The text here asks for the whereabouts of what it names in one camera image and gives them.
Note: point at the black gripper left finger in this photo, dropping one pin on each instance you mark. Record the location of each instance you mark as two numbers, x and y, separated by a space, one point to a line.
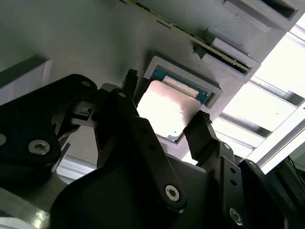
23 131

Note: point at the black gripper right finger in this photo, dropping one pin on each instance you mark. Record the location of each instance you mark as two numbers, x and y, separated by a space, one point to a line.
226 190

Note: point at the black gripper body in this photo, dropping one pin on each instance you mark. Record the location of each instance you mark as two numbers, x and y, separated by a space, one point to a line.
107 202

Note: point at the silver CPU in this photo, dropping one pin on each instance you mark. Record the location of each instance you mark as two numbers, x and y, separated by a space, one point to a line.
164 112

